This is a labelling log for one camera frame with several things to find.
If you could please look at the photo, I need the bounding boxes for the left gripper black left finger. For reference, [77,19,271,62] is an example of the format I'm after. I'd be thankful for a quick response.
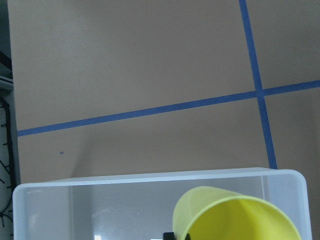
[162,232,176,240]

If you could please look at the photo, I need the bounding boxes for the yellow plastic cup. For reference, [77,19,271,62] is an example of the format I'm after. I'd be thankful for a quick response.
[172,186,302,240]

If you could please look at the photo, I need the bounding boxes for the clear plastic bin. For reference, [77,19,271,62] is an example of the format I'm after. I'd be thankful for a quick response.
[13,167,312,240]

